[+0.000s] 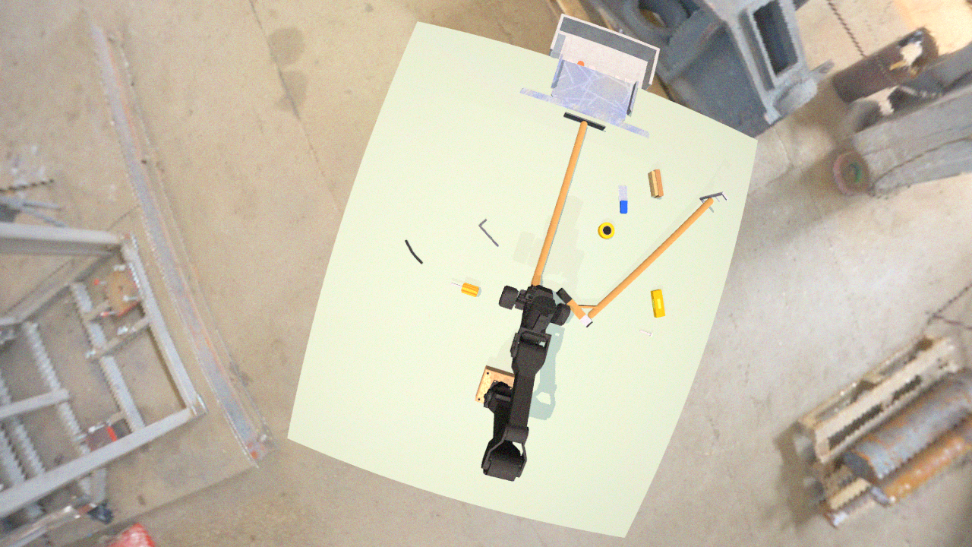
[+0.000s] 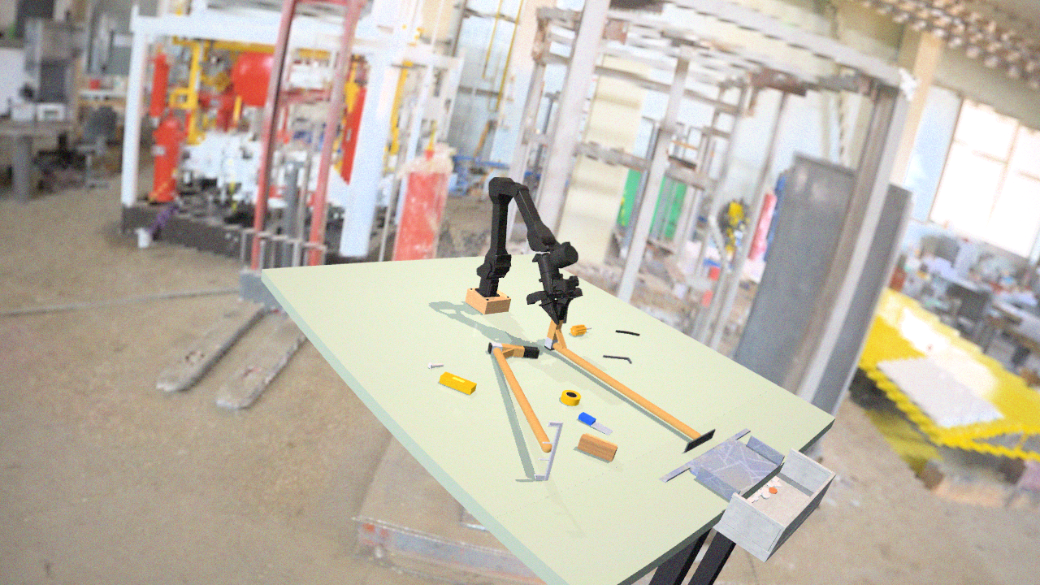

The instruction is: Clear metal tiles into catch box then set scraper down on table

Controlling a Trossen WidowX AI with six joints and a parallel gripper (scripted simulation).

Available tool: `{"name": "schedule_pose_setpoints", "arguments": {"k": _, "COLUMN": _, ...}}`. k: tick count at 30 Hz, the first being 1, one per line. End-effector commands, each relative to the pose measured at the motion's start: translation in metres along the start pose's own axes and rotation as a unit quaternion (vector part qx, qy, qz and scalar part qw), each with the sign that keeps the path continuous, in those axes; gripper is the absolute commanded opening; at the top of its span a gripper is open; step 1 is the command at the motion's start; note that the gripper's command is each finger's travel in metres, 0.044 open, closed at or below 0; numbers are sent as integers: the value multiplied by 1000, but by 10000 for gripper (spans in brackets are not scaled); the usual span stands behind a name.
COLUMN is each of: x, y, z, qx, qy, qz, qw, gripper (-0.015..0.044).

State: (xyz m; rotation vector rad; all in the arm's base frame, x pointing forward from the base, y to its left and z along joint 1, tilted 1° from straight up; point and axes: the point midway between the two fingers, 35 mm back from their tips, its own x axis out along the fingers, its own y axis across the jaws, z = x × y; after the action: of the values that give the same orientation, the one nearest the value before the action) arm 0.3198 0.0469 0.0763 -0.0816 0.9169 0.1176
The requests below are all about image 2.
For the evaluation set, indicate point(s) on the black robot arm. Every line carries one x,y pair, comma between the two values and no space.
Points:
497,261

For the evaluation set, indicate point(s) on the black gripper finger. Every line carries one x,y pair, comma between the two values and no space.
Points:
566,302
551,309

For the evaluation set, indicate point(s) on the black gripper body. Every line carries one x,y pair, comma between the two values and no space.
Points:
546,295

